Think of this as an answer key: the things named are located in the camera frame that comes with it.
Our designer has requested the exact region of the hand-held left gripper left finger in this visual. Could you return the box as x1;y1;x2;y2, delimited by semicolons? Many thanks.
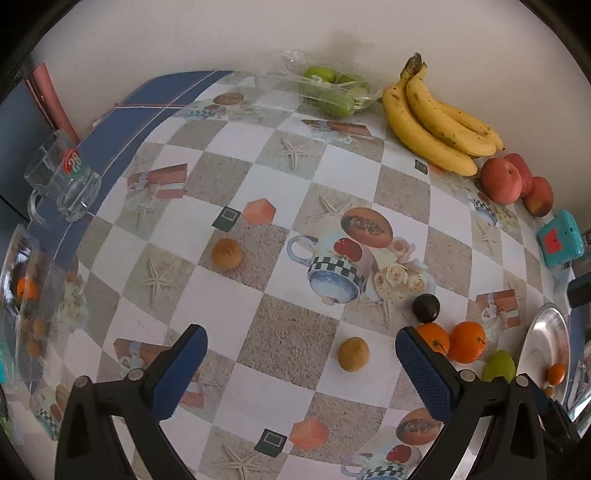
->
54;324;208;480

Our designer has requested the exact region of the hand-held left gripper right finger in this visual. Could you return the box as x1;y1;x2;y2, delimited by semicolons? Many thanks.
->
396;326;548;480

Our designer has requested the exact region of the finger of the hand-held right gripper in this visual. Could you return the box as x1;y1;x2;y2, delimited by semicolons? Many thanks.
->
536;392;581;446

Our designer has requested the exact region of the dark plum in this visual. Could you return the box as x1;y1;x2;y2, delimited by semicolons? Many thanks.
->
412;294;441;323

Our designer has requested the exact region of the green mango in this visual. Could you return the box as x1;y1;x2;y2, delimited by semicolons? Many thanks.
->
482;350;516;383

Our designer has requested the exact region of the round metal bowl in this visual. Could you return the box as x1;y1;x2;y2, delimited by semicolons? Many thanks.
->
515;302;575;423

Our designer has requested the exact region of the checkered printed tablecloth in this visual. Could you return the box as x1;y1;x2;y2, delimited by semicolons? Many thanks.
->
0;69;591;480

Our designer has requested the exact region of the black power adapter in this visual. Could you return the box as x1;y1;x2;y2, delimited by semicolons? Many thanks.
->
567;276;591;309

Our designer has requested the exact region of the clear plastic tray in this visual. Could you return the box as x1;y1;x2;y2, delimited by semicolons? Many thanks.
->
0;224;88;384

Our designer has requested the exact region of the teal plastic box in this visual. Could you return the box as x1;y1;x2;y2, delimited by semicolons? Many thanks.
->
536;210;587;267

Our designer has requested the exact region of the pale red apple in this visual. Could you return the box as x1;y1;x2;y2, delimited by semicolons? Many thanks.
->
480;158;524;205

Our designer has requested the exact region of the glass mug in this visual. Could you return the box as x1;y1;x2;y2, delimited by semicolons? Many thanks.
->
24;129;102;227

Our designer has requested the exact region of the yellow banana bunch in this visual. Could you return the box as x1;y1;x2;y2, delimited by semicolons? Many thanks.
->
381;52;505;177

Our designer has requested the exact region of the dark blue cabinet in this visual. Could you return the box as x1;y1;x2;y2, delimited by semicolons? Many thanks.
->
0;69;61;222

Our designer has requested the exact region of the green guava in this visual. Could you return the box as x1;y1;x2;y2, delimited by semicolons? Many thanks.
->
339;73;370;93
316;88;356;117
303;66;338;84

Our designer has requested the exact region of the clear plastic clamshell box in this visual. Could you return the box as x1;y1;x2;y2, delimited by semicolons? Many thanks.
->
254;50;384;118

